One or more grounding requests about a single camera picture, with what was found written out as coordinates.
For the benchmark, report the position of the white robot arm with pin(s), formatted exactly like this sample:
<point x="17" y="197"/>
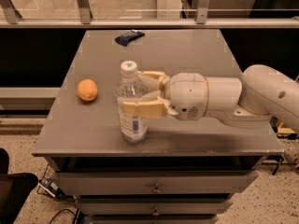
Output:
<point x="248" y="101"/>

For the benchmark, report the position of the clear plastic water bottle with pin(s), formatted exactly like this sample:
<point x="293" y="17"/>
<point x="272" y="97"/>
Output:
<point x="129" y="89"/>

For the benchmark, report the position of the metal glass railing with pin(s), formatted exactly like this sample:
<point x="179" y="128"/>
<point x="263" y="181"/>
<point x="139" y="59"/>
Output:
<point x="149" y="13"/>

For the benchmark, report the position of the orange fruit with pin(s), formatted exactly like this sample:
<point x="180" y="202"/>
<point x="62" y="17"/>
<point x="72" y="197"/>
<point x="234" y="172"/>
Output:
<point x="87" y="90"/>

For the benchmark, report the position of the grey drawer cabinet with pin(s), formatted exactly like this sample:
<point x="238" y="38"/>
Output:
<point x="198" y="165"/>

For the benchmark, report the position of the drawer knob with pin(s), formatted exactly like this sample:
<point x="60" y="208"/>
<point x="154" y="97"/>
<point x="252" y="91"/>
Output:
<point x="156" y="189"/>
<point x="155" y="213"/>

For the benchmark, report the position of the top drawer knob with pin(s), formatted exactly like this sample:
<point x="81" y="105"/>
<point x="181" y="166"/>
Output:
<point x="156" y="189"/>

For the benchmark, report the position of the power strip on floor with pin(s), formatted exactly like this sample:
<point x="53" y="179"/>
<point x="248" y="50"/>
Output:
<point x="50" y="187"/>

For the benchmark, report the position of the black office chair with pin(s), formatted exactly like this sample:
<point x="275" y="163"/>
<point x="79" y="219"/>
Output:
<point x="14" y="190"/>

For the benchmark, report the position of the middle drawer knob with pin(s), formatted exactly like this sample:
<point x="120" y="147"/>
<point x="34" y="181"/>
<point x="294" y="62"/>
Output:
<point x="155" y="213"/>

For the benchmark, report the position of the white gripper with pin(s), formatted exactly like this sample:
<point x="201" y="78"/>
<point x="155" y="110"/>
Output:
<point x="187" y="93"/>

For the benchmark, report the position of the yellow metal stand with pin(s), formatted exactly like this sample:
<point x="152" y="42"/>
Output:
<point x="284" y="131"/>

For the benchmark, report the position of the dark blue rxbar wrapper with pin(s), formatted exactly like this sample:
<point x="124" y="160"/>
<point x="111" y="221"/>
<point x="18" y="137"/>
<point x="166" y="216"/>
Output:
<point x="128" y="37"/>

